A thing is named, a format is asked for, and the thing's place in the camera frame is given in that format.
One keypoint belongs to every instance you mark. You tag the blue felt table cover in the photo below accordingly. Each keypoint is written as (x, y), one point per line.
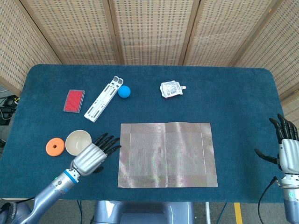
(238, 105)

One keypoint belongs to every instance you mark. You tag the blue-grey robot torso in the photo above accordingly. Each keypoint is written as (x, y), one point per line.
(140, 214)

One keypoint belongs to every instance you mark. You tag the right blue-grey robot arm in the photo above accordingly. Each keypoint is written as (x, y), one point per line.
(292, 203)

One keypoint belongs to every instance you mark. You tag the beige bowl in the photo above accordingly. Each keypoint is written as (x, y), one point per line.
(74, 142)

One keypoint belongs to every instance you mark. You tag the orange disc with hole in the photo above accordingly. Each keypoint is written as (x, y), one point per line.
(50, 150)

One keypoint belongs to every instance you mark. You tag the crumpled white spout pouch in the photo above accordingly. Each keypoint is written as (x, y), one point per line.
(170, 89)

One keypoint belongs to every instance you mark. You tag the brown woven placemat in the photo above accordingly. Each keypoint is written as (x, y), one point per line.
(168, 156)

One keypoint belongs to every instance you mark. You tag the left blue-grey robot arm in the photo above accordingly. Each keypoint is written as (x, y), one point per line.
(46, 196)

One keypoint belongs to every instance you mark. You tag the white table leg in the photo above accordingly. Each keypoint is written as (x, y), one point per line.
(208, 213)

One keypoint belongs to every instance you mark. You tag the red card in clear case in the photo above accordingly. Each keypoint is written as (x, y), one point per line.
(73, 101)

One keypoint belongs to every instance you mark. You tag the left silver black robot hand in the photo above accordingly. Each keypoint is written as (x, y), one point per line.
(88, 158)

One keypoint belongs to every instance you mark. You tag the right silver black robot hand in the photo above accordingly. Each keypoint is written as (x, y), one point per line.
(289, 156)

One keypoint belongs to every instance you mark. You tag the blue ball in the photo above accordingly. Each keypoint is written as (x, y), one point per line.
(124, 91)

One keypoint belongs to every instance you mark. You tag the woven bamboo screen panel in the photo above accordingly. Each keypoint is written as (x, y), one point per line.
(151, 35)
(229, 35)
(287, 58)
(77, 35)
(14, 46)

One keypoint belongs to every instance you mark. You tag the black floor equipment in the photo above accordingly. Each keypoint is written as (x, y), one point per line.
(8, 105)

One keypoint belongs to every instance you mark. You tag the white folding stand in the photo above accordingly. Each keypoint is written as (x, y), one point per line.
(104, 99)

